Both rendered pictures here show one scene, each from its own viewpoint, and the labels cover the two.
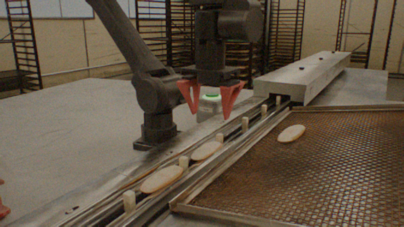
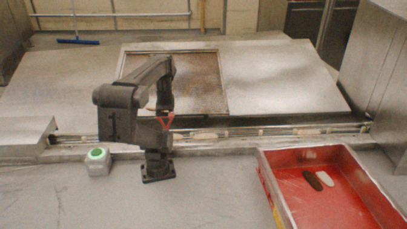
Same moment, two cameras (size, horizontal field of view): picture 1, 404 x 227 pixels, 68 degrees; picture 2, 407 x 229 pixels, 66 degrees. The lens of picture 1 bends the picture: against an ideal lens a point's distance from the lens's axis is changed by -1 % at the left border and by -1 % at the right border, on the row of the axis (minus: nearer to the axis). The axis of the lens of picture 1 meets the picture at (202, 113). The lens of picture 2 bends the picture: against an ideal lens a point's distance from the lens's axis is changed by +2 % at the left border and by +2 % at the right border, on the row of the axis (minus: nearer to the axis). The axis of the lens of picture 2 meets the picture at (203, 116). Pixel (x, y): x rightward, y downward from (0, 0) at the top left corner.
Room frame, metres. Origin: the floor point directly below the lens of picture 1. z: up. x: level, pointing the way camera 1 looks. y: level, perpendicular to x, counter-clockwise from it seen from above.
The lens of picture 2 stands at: (1.02, 0.85, 1.61)
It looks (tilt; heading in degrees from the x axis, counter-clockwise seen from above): 34 degrees down; 235
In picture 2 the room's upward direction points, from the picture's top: straight up
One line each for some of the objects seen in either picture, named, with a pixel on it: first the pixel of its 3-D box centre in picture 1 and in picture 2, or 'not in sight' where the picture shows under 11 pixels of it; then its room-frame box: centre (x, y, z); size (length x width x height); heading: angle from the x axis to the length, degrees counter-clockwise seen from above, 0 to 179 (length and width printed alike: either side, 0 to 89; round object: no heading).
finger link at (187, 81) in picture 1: (199, 92); (165, 116); (0.60, 0.00, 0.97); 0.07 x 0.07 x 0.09; 59
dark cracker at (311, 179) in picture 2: not in sight; (312, 179); (0.28, 0.45, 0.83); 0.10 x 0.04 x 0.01; 74
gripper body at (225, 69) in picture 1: (210, 57); (164, 97); (0.59, -0.02, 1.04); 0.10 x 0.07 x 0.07; 59
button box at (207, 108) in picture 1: (212, 115); (99, 164); (0.86, -0.03, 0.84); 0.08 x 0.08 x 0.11; 59
